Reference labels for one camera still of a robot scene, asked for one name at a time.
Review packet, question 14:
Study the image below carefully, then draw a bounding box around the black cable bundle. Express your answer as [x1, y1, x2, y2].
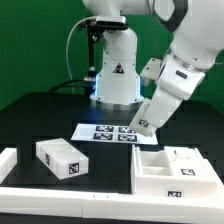
[47, 79, 98, 95]

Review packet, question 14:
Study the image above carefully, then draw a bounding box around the white obstacle fence front bar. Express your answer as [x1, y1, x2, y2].
[0, 187, 224, 224]

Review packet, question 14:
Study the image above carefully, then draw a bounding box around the black camera on stand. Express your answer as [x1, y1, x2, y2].
[79, 16, 128, 33]

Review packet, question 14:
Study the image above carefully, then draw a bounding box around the grey cable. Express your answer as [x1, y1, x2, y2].
[65, 17, 92, 96]

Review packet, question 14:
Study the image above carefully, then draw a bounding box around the white obstacle fence left piece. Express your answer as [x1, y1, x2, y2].
[0, 148, 17, 184]

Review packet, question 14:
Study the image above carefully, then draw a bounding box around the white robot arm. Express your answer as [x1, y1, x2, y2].
[83, 0, 224, 135]

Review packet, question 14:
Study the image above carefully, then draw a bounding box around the white cabinet top block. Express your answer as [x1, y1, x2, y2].
[36, 138, 89, 180]

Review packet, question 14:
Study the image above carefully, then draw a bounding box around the white door panel with tags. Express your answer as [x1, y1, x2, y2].
[164, 146, 215, 181]

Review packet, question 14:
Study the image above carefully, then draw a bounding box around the white cabinet body box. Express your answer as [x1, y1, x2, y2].
[131, 145, 218, 199]

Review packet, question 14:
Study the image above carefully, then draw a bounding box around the white sheet with tags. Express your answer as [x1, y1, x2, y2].
[71, 123, 158, 145]

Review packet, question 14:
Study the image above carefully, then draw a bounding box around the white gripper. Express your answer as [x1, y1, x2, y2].
[143, 85, 186, 129]

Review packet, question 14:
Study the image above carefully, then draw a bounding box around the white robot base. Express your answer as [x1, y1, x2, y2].
[90, 28, 144, 110]

